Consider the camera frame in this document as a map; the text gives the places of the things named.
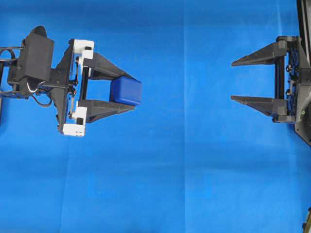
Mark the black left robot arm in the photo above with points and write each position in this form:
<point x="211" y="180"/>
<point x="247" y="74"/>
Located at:
<point x="46" y="88"/>

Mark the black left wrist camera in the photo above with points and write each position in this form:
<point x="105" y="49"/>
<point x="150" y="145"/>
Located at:
<point x="35" y="61"/>

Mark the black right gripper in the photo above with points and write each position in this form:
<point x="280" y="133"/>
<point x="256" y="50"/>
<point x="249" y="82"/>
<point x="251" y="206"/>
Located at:
<point x="288" y="55"/>

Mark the blue table cloth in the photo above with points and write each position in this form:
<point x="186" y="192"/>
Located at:
<point x="188" y="159"/>

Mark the blue block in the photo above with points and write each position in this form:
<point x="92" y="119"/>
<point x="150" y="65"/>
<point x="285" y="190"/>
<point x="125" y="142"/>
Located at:
<point x="126" y="90"/>

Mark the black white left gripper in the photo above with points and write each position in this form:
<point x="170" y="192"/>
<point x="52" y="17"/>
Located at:
<point x="71" y="121"/>

